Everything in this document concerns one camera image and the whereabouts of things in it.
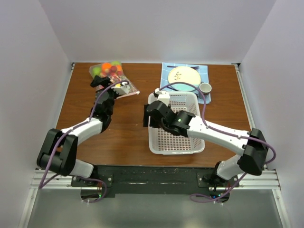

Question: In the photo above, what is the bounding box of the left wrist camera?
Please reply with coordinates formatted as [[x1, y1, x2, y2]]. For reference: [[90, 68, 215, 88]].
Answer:
[[112, 82, 131, 95]]

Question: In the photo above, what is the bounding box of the aluminium frame rail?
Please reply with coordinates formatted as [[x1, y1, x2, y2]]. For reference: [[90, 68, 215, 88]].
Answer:
[[30, 167, 79, 190]]

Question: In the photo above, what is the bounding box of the blue checkered cloth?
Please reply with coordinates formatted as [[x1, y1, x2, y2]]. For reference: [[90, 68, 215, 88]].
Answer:
[[160, 62, 209, 104]]

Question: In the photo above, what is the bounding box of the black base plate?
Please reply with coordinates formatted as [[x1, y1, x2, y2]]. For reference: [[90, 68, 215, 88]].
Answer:
[[71, 165, 238, 198]]

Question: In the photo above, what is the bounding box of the orange fake fruit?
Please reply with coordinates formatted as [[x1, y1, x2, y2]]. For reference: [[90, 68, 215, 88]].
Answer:
[[101, 62, 112, 73]]

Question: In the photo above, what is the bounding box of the white plastic basket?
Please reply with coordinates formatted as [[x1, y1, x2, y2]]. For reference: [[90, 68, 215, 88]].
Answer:
[[143, 91, 205, 155]]

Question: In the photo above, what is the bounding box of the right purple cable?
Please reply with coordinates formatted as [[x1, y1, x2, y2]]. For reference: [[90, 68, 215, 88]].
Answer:
[[158, 82, 277, 203]]

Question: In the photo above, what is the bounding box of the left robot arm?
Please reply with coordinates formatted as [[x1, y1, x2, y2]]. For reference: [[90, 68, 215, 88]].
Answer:
[[37, 76, 118, 186]]

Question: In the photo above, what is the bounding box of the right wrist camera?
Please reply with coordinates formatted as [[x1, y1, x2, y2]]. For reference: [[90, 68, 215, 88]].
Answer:
[[153, 88, 170, 106]]

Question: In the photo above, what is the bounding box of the clear zip top bag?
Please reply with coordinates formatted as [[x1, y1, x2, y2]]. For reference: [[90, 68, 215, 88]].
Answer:
[[89, 61, 140, 97]]

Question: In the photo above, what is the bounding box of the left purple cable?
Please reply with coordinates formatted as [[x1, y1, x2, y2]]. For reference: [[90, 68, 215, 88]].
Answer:
[[38, 80, 130, 204]]

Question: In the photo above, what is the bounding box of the cream and blue plate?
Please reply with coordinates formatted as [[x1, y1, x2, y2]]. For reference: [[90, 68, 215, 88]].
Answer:
[[168, 67, 201, 92]]

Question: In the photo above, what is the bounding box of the purple plastic fork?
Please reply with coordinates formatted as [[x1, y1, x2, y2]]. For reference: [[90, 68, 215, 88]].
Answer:
[[167, 65, 199, 70]]

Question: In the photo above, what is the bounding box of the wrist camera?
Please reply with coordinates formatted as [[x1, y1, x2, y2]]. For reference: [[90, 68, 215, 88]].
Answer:
[[153, 88, 170, 106], [112, 82, 131, 95]]

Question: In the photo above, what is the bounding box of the purple cable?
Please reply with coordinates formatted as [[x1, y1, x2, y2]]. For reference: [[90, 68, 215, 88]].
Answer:
[[158, 82, 277, 203], [38, 80, 130, 204]]

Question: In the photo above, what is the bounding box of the small white cup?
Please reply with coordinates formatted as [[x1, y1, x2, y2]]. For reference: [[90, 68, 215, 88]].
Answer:
[[198, 82, 212, 99]]

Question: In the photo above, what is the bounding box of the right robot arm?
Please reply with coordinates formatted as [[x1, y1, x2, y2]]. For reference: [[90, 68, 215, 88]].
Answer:
[[143, 101, 269, 187]]

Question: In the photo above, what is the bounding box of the green fake apple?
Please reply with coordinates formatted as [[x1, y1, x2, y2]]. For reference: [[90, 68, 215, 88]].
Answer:
[[92, 67, 101, 77]]

